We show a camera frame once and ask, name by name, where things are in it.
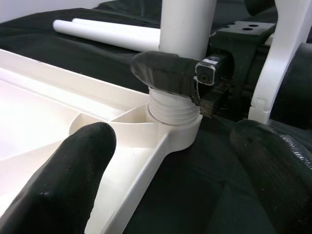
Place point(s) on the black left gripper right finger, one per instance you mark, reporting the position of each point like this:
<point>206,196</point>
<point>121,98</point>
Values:
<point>280,180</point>

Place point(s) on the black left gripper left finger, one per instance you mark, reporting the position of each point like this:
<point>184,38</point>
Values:
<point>56,185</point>

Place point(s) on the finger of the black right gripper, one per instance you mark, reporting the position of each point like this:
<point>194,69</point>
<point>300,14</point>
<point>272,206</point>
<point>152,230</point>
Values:
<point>163,70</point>

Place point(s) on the white tapered table leg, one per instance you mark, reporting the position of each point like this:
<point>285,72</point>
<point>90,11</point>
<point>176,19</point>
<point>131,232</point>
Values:
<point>109,24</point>
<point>109,36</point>
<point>185,26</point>

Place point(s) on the white plastic ribbed table top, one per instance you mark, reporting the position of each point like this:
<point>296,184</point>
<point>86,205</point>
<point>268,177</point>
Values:
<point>48,109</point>

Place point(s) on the black table cloth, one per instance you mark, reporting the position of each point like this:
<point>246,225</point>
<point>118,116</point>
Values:
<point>195,185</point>

